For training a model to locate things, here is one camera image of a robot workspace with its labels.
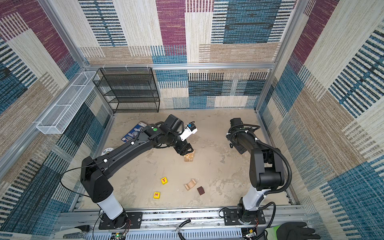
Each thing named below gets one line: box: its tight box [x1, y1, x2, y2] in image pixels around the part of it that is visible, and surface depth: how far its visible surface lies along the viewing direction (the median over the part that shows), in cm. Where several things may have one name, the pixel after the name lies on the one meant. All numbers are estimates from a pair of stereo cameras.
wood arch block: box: [184, 179, 197, 191], surface depth 85 cm
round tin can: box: [101, 147, 115, 156], surface depth 91 cm
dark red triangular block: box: [197, 186, 205, 196], surface depth 83 cm
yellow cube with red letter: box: [161, 177, 169, 185], surface depth 86 cm
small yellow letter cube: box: [153, 192, 161, 199], surface depth 81 cm
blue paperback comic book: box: [121, 121, 148, 143], surface depth 107 cm
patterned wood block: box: [184, 153, 194, 162], surface depth 94 cm
